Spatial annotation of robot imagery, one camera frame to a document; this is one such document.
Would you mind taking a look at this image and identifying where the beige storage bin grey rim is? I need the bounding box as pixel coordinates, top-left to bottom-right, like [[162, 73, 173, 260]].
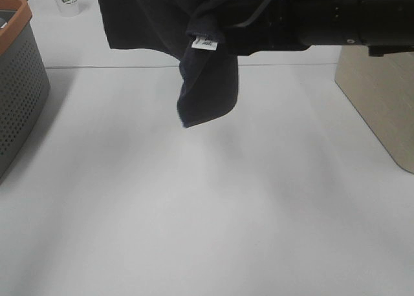
[[334, 46, 413, 173]]

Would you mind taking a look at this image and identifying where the grey perforated basket orange rim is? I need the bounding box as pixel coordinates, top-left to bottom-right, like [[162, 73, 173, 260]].
[[1, 0, 50, 178]]

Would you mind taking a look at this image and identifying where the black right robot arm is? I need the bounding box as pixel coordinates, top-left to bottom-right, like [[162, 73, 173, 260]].
[[217, 0, 413, 57]]

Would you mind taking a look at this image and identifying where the dark grey towel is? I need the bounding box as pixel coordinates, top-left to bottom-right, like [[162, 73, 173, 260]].
[[98, 0, 239, 128]]

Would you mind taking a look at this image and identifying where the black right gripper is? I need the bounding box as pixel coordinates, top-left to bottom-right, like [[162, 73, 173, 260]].
[[221, 0, 361, 56]]

